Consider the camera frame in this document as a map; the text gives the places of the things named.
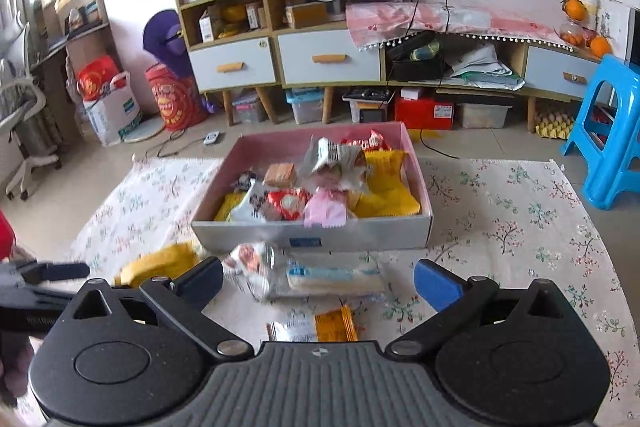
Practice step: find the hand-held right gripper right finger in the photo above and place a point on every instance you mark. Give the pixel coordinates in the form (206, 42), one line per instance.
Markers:
(437, 284)

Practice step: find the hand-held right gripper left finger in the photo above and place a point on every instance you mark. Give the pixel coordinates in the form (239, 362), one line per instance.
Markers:
(205, 279)

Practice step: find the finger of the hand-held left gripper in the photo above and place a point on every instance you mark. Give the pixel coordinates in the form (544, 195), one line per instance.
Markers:
(62, 271)

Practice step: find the yellow snack packet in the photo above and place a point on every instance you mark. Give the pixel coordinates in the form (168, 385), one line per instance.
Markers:
(227, 207)
(155, 263)
(387, 205)
(386, 167)

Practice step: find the white black print snack packet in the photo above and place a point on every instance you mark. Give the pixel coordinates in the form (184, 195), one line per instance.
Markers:
(247, 206)

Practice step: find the pink cardboard box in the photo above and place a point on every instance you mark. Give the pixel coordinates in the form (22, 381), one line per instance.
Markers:
(350, 234)

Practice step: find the clear cake packet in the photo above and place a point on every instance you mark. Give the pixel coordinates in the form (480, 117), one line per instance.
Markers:
(335, 279)

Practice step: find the white nut print snack packet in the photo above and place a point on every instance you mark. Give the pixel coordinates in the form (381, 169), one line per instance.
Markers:
(335, 162)

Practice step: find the person's left hand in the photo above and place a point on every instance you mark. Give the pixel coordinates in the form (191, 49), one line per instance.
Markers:
(12, 372)

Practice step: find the red white print snack packet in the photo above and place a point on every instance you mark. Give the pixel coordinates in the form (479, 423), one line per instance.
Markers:
(247, 263)

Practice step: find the dark snack packet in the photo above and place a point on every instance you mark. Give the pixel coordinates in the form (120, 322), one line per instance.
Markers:
(244, 181)

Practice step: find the silver orange snack packet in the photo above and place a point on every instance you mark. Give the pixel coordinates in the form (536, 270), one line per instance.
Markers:
(315, 324)

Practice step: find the orange biscuit packet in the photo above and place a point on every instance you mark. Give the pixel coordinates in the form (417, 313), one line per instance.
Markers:
(280, 174)

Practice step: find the pink snack packet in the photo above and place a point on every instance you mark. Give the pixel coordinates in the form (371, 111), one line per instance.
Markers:
(325, 208)

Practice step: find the white office chair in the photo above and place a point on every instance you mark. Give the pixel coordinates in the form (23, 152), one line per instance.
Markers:
(25, 117)

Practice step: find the white red shopping bag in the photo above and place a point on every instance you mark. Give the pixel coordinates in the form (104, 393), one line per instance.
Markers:
(107, 107)

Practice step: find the red cardboard box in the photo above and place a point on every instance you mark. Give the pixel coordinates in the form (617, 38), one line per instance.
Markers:
(425, 113)

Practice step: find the clear storage bin white lid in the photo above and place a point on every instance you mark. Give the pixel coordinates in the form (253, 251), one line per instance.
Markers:
(485, 115)

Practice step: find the red sack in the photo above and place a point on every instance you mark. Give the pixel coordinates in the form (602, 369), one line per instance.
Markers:
(175, 99)

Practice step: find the white bin with black device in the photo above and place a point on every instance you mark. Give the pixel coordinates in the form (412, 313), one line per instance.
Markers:
(369, 106)

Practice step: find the egg carton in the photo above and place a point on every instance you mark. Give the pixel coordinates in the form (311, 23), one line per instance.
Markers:
(554, 125)

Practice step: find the clear storage bin blue lid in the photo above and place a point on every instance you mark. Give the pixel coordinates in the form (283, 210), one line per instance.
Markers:
(305, 107)

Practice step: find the grey drawer with keyhole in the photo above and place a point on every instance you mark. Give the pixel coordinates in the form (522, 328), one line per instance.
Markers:
(232, 64)

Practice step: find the black bag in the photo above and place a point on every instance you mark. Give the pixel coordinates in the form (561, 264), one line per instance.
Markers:
(417, 67)

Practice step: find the pile of white papers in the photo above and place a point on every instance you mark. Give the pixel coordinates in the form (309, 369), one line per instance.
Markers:
(482, 67)

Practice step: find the low wooden cabinet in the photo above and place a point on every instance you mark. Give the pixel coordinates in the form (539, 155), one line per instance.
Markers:
(450, 57)

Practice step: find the blue plastic stool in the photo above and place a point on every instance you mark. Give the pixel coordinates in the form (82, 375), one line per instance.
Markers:
(607, 132)

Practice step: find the wooden desk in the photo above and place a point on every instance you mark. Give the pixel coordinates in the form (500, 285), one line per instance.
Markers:
(75, 32)

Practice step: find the purple hat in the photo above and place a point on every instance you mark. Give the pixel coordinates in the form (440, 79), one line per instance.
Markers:
(162, 39)

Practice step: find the small white box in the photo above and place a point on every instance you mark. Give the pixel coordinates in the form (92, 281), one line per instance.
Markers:
(206, 27)

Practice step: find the pink cloth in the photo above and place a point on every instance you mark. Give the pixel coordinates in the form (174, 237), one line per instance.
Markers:
(465, 21)

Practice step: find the yellow fruit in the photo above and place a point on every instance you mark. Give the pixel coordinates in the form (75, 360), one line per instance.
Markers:
(234, 14)

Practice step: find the small brown boxes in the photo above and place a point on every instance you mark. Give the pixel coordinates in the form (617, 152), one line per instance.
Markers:
(255, 16)

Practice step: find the brown cardboard box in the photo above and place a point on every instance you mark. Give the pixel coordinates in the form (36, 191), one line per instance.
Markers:
(306, 15)

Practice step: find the oranges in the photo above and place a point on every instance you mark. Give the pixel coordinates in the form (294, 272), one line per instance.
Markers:
(575, 34)

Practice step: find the orange fruit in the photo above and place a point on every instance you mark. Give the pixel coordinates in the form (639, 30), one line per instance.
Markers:
(575, 8)
(600, 46)

